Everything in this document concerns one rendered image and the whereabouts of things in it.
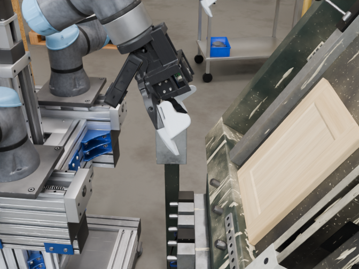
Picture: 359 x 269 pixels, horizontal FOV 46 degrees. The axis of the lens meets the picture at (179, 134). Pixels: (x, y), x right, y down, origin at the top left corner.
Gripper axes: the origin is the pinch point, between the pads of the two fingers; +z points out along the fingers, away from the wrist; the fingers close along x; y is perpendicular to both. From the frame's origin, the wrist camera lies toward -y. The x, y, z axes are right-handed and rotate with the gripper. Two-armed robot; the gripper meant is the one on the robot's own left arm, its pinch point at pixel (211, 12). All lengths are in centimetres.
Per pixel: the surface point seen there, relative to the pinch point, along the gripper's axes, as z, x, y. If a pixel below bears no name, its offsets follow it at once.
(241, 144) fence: 41.1, -14.7, -7.6
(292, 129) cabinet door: 34.8, -27.0, 11.2
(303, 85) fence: 28.7, -14.5, 18.0
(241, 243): 46, -54, -9
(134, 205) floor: 99, 55, -104
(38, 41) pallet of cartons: 15, 314, -256
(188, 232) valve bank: 51, -39, -30
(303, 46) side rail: 27.0, 9.9, 21.5
